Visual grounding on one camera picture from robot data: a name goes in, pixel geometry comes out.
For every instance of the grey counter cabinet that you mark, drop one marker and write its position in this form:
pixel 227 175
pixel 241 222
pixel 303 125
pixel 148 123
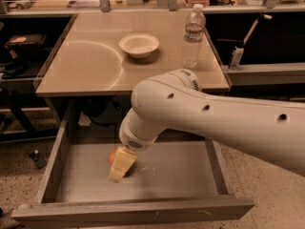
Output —
pixel 90 62

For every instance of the white bottle with nozzle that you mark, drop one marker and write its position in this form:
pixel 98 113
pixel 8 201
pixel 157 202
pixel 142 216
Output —
pixel 238 50

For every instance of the clear plastic water bottle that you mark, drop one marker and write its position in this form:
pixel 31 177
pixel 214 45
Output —
pixel 193 35

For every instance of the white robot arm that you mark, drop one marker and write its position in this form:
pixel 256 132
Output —
pixel 273 131

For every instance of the orange fruit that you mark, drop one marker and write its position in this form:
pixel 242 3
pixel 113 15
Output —
pixel 112 155

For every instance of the open grey drawer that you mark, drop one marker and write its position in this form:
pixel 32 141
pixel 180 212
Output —
pixel 181 178

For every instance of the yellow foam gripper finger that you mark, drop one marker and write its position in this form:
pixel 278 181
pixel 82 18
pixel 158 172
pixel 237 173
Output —
pixel 123 161

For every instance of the small dark floor object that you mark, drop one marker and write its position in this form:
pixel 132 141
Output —
pixel 38 159

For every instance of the white bowl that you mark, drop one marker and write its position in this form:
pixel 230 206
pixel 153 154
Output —
pixel 139 45

